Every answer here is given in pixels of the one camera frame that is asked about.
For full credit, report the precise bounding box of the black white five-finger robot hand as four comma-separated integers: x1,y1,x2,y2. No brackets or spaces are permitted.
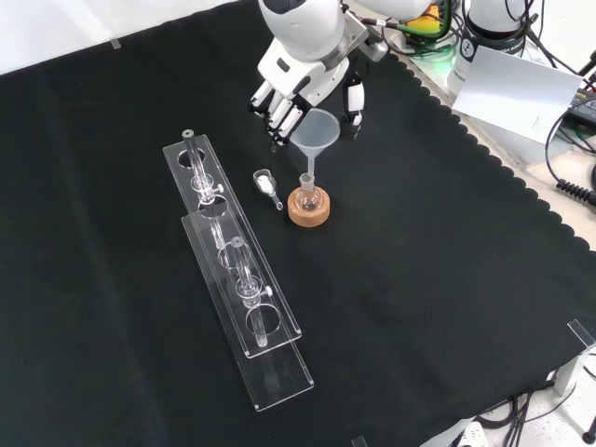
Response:
249,41,367,155

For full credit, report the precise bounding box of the translucent plastic funnel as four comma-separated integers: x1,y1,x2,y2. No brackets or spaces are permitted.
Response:
290,108,342,181

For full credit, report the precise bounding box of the clear glass weighing funnel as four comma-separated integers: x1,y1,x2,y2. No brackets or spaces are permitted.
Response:
252,169,285,212

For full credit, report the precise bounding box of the round-bottom glass flask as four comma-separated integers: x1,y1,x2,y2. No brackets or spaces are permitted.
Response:
295,173,324,212

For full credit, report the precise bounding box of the clear acrylic funnel stand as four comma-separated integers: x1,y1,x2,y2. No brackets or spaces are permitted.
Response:
162,129,316,413

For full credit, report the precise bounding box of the yellow stop button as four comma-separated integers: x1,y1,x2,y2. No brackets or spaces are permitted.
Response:
403,3,444,39

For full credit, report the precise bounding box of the white paper card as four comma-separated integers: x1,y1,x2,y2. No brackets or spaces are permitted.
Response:
451,46,584,146

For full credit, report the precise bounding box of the black cloth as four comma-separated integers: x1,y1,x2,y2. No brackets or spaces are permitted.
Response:
0,0,596,447

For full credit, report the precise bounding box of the black power adapter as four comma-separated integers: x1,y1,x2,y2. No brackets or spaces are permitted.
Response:
565,86,596,120

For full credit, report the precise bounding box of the white power strip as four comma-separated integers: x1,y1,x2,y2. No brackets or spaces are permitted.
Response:
449,418,489,447

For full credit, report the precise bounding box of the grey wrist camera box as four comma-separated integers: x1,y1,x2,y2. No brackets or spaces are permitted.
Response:
345,12,390,62

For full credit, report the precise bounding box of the cork ring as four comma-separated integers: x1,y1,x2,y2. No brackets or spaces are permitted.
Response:
286,184,332,229

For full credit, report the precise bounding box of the green cable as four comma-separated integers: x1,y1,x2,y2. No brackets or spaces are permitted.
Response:
386,0,462,62

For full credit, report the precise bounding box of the black coiled cable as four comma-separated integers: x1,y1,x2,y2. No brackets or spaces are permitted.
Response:
555,178,596,207

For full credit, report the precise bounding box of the black cable bundle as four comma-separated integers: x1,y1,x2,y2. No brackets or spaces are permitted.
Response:
478,389,562,447

